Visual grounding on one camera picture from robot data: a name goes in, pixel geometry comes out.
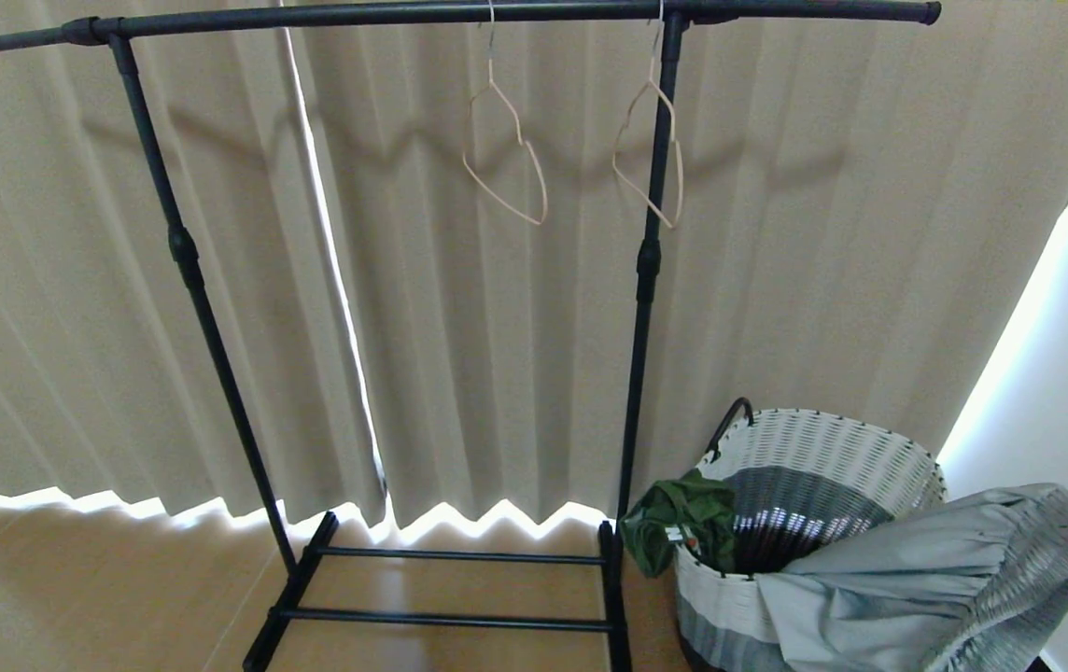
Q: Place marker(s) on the pale grey shorts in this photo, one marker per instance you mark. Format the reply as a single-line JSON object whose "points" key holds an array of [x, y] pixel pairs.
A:
{"points": [[917, 579]]}

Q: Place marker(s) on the pink clothes hanger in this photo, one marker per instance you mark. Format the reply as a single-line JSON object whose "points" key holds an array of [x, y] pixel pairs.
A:
{"points": [[499, 201], [632, 187]]}

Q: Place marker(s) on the white laundry basket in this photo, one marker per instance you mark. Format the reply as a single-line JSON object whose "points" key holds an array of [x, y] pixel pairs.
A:
{"points": [[833, 443]]}

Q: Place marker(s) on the black clothes rack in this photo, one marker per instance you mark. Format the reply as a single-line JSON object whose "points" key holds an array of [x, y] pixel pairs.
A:
{"points": [[403, 13]]}

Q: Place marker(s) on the green garment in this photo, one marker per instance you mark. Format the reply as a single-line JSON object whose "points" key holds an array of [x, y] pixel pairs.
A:
{"points": [[683, 509]]}

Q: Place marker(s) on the beige curtain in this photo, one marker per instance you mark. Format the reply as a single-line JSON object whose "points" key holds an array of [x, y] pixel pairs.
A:
{"points": [[870, 187]]}

